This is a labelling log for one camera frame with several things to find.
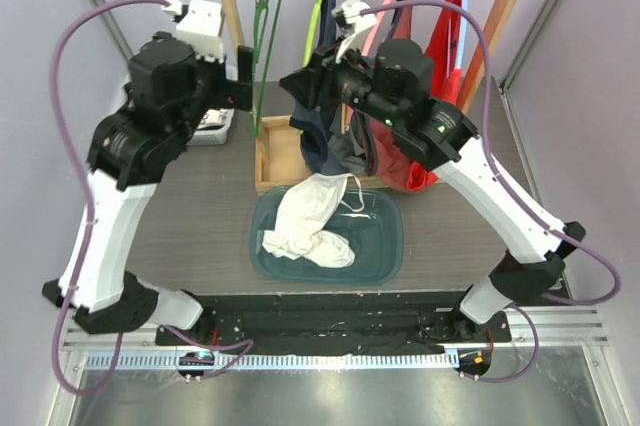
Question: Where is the navy blue tank top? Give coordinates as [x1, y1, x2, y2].
[290, 0, 346, 175]

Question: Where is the lime green hanger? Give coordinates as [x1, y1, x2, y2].
[302, 0, 325, 66]

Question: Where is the white tank top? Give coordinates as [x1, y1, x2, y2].
[262, 173, 364, 269]

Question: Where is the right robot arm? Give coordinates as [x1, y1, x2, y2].
[279, 39, 586, 341]

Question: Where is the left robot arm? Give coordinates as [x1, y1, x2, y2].
[42, 32, 254, 345]

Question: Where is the yellow hanger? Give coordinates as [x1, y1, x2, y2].
[340, 104, 348, 134]

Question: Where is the grey tank top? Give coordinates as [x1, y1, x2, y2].
[328, 111, 378, 177]

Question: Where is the maroon tank top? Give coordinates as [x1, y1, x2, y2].
[364, 7, 429, 193]

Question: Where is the pink hanger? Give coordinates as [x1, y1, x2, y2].
[359, 0, 412, 57]

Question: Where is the red tank top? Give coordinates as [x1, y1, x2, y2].
[403, 0, 471, 195]

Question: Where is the light blue hanger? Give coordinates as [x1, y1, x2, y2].
[454, 0, 469, 69]

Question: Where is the white plastic basket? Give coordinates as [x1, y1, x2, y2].
[185, 63, 239, 148]

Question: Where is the teal plastic bin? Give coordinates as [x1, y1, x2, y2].
[249, 186, 404, 287]

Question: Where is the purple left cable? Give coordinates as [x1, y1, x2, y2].
[50, 0, 254, 397]

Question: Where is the purple cable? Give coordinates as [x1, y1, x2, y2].
[50, 0, 254, 397]
[362, 0, 622, 382]

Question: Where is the white slotted cable duct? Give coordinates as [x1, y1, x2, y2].
[116, 349, 459, 371]

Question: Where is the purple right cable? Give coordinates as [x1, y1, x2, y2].
[362, 0, 622, 382]

